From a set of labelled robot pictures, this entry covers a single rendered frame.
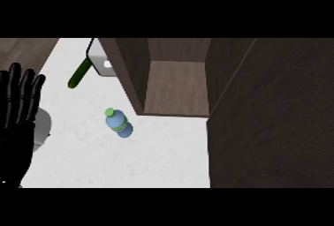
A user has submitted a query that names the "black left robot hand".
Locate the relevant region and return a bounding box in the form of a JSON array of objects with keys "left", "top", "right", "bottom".
[{"left": 0, "top": 62, "right": 48, "bottom": 189}]

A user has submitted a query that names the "pale grey appliance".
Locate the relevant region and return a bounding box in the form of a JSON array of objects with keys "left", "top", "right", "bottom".
[{"left": 86, "top": 38, "right": 117, "bottom": 78}]

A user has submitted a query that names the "open brown wooden cabinet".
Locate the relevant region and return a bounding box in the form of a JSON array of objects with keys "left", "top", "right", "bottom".
[{"left": 98, "top": 38, "right": 259, "bottom": 118}]

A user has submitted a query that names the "blue water bottle green cap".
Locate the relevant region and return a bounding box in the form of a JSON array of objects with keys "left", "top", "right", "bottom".
[{"left": 104, "top": 107, "right": 135, "bottom": 139}]

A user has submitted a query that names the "green cucumber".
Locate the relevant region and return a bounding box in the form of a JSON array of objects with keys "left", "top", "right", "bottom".
[{"left": 67, "top": 56, "right": 95, "bottom": 89}]

